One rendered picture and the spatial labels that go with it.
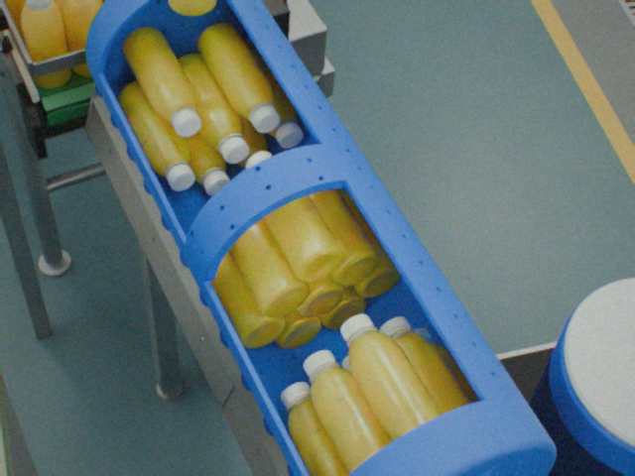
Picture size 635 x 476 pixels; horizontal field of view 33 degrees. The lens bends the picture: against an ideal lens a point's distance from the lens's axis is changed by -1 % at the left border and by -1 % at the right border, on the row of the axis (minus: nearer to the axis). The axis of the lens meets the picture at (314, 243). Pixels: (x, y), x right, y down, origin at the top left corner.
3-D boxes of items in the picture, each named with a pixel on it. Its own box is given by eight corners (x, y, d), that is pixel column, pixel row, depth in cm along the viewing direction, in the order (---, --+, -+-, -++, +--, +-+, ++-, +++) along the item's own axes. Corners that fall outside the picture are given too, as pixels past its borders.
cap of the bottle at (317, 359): (312, 384, 137) (306, 372, 138) (338, 369, 137) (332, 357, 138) (307, 371, 133) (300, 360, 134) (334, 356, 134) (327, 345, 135)
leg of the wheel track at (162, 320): (162, 404, 253) (143, 246, 202) (153, 384, 256) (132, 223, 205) (186, 395, 255) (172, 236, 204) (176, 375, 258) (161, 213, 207)
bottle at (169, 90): (141, 18, 163) (185, 96, 154) (172, 35, 169) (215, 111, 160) (112, 50, 166) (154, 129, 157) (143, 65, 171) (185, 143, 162)
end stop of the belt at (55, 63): (37, 77, 182) (34, 64, 179) (35, 74, 182) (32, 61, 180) (254, 14, 194) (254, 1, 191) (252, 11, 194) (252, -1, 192)
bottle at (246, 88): (231, 13, 165) (280, 91, 156) (241, 43, 171) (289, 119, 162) (190, 33, 164) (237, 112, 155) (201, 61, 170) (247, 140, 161)
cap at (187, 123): (185, 105, 156) (190, 114, 155) (201, 114, 159) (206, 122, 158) (167, 124, 157) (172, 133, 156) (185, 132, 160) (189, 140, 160)
